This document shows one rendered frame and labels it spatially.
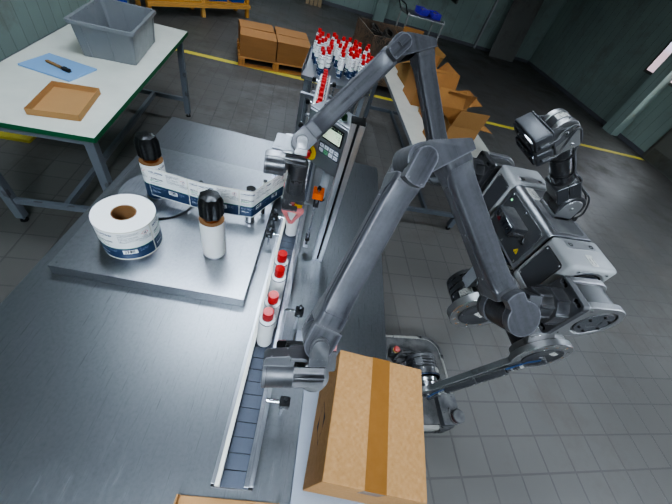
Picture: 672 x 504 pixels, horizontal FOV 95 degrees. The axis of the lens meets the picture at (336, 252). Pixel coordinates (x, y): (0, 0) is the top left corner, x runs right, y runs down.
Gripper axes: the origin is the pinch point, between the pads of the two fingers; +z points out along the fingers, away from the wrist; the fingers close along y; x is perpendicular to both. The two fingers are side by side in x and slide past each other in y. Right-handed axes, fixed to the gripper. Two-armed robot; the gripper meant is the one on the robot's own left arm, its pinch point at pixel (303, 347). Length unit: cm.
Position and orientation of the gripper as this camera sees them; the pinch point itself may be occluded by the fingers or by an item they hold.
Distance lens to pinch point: 81.8
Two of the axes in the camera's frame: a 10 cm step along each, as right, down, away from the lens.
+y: -9.7, -0.9, -2.1
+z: -2.1, 0.1, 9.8
